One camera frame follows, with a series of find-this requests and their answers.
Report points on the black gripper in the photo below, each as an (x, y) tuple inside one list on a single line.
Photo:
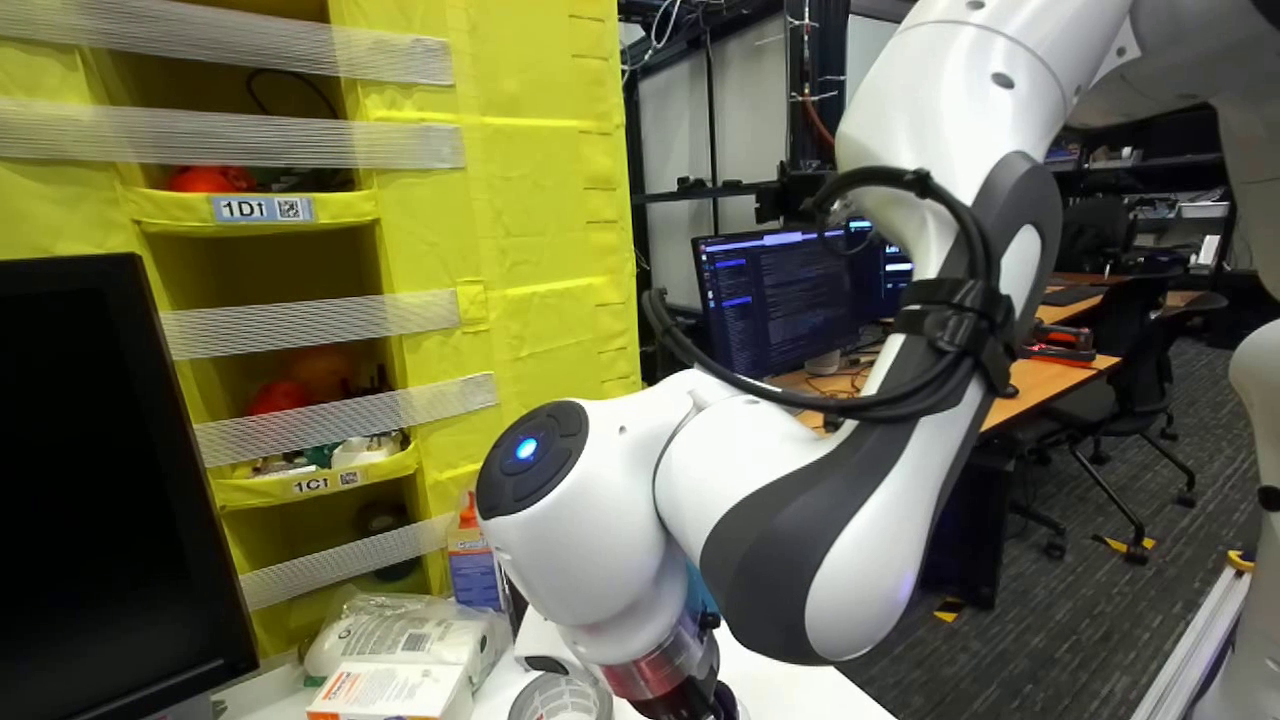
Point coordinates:
[(680, 677)]

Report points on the white table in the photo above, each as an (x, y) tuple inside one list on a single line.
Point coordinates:
[(762, 691)]

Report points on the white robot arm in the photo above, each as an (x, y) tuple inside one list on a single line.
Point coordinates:
[(721, 506)]

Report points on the black office chair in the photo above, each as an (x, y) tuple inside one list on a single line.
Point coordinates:
[(1136, 392)]

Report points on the yellow fabric shelf unit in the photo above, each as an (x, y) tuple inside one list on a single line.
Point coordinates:
[(377, 228)]

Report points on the grey tape roll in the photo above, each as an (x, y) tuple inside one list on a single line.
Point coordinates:
[(558, 697)]

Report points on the orange capped spray bottle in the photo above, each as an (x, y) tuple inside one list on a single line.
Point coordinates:
[(471, 563)]

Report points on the wooden desk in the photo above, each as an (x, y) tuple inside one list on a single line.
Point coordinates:
[(1035, 376)]

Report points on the black monitor on table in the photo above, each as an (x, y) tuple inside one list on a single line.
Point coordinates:
[(118, 598)]

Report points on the wide code monitor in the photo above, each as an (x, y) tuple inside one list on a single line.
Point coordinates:
[(774, 296)]

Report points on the white plastic bag item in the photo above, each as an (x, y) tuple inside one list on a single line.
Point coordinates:
[(377, 626)]

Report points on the white orange carton box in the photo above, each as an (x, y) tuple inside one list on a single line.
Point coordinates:
[(433, 686)]

